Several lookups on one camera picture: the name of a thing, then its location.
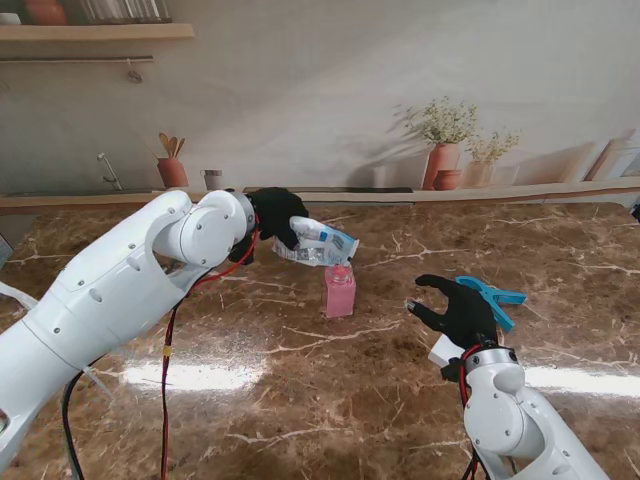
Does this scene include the leaning wooden cutting boards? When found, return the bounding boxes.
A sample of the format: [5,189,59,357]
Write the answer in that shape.
[584,130,640,182]

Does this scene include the red black right arm cables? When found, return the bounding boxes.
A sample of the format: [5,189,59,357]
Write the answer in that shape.
[458,344,489,480]

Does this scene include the long wooden counter ledge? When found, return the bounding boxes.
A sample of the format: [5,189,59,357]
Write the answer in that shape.
[0,177,640,216]

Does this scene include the blue plastic bag clip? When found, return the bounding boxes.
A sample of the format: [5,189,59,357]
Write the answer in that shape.
[454,275,529,334]

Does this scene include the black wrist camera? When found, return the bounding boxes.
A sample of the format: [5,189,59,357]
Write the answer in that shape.
[439,357,466,384]
[227,238,257,265]

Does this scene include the round terracotta jar on shelf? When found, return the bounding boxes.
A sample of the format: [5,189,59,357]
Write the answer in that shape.
[22,0,67,26]

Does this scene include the white square bottle cap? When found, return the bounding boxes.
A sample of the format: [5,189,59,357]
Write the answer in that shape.
[428,333,455,369]

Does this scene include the red black arm cables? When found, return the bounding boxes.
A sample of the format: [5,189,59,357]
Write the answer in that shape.
[59,227,261,480]
[458,344,489,480]

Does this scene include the pale vase with flowers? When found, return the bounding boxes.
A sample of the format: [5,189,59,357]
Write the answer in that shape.
[464,127,521,189]

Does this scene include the clear bottle with pink seasoning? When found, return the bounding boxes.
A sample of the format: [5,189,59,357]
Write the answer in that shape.
[323,263,357,319]

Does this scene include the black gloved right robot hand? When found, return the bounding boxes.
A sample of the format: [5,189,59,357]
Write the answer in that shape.
[407,273,501,352]

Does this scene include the glass jars on shelf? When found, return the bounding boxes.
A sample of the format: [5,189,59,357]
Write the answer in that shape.
[82,0,171,25]

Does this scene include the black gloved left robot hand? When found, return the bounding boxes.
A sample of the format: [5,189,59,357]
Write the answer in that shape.
[247,187,311,251]

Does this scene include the white blue salt bag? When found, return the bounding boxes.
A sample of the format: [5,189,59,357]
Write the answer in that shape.
[271,216,360,269]

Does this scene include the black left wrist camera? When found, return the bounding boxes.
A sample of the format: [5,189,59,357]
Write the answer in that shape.
[227,238,257,265]

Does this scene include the red black left arm cables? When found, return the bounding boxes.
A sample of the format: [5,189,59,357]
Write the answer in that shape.
[59,227,261,480]

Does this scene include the wooden wall shelf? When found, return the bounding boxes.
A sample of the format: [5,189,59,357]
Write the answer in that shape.
[0,23,195,42]

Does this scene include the small round terracotta pot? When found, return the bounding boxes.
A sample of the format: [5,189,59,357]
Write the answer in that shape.
[432,169,464,192]

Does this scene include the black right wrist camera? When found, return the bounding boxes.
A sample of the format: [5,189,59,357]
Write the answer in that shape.
[439,357,466,384]

